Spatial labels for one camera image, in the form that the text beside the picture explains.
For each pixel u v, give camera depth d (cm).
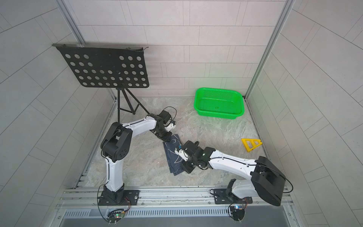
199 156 61
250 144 91
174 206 69
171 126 88
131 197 71
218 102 114
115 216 65
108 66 71
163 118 77
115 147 51
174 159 82
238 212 69
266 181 40
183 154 68
